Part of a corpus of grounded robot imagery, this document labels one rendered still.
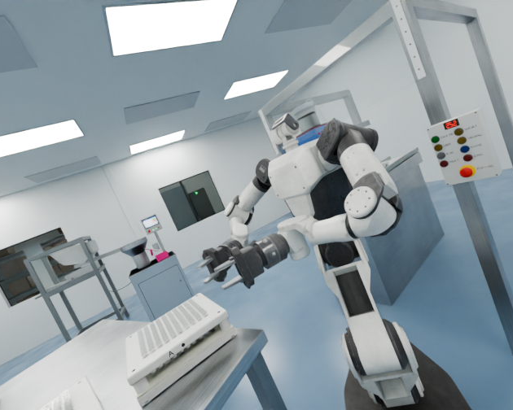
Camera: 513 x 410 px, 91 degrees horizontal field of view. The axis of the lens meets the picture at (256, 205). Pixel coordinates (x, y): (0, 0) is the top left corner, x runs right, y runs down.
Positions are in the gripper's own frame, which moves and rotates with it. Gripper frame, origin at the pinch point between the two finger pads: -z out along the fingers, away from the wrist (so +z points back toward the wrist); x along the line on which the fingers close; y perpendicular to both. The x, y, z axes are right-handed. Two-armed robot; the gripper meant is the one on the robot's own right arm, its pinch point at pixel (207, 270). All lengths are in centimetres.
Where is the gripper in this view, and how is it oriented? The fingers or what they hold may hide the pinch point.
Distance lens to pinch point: 88.7
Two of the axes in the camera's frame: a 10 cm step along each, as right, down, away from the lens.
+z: 4.2, -2.7, 8.7
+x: 4.0, 9.1, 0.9
